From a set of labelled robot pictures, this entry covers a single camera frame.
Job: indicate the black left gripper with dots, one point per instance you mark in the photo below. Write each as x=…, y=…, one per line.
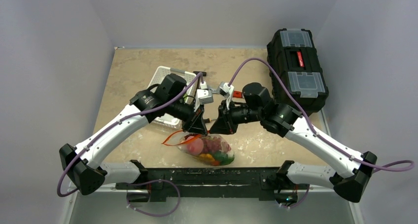
x=194, y=123

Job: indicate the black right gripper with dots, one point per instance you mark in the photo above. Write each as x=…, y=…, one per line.
x=225, y=117

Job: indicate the purple toy grape bunch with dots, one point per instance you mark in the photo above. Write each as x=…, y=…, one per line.
x=213, y=144

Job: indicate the pink toy peach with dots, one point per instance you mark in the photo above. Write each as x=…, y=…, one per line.
x=195, y=147

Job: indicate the clear zip top bag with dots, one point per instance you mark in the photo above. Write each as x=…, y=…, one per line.
x=180, y=139

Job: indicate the green toy cucumber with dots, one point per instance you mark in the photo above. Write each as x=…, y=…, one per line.
x=223, y=158

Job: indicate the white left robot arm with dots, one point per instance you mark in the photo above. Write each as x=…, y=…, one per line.
x=84, y=163

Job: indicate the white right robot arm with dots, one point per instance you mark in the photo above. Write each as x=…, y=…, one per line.
x=344, y=172

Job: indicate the black hammer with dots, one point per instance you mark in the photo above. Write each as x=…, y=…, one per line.
x=204, y=74

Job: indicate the white plastic basket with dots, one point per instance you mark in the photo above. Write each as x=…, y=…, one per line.
x=159, y=77

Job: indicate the black toolbox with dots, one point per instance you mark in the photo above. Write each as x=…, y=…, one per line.
x=293, y=56

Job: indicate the red handled adjustable wrench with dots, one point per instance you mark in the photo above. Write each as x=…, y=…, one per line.
x=226, y=94

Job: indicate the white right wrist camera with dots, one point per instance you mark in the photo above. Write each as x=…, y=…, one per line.
x=226, y=90

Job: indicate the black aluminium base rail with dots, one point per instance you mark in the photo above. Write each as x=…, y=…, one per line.
x=264, y=183

